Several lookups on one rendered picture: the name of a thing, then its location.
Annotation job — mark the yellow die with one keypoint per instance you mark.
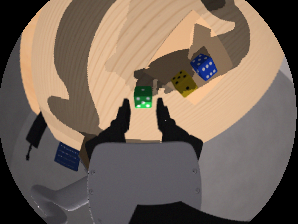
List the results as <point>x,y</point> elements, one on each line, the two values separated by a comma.
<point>184,83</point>

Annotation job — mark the blue die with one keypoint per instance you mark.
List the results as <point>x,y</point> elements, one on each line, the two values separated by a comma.
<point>204,66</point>

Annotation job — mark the peach square mat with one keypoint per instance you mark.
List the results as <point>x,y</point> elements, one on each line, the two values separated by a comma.
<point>191,37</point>

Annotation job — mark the green die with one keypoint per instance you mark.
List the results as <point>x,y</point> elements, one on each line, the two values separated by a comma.
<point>143,97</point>

